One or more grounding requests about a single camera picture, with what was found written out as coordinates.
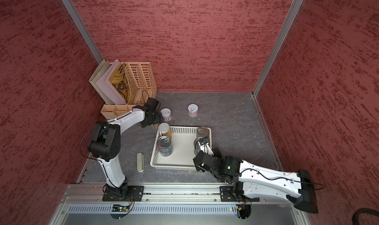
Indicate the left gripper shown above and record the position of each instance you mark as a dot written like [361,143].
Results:
[159,119]

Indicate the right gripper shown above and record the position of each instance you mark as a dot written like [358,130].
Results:
[198,167]

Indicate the small pink white can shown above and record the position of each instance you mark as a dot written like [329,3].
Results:
[166,114]

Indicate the blue can pink lid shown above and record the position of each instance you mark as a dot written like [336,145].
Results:
[196,144]
[164,145]

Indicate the tall yellow blue can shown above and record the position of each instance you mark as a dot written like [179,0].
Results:
[164,130]

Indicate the dark can brown lid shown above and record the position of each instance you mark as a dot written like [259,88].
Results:
[203,132]

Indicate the white plastic basket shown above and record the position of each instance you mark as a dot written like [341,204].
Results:
[183,138]

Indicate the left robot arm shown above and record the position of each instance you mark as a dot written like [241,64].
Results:
[105,144]

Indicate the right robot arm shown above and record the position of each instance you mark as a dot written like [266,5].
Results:
[297,187]

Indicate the beige desk file organizer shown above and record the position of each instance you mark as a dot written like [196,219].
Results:
[142,85]

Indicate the olive pencil case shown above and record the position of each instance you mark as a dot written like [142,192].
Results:
[140,162]

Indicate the yellow patterned book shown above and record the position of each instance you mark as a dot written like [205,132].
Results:
[118,81]

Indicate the lilac folder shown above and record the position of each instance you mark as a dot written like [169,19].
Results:
[100,81]

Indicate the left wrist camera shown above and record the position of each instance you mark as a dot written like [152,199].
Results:
[152,103]

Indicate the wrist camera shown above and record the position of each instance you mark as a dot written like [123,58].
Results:
[204,147]
[152,103]

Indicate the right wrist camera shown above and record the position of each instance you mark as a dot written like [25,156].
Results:
[204,147]

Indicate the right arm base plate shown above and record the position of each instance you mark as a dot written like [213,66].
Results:
[226,194]

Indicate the aluminium front rail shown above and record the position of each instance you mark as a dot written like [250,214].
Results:
[153,193]

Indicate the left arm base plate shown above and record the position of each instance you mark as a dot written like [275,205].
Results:
[134,193]

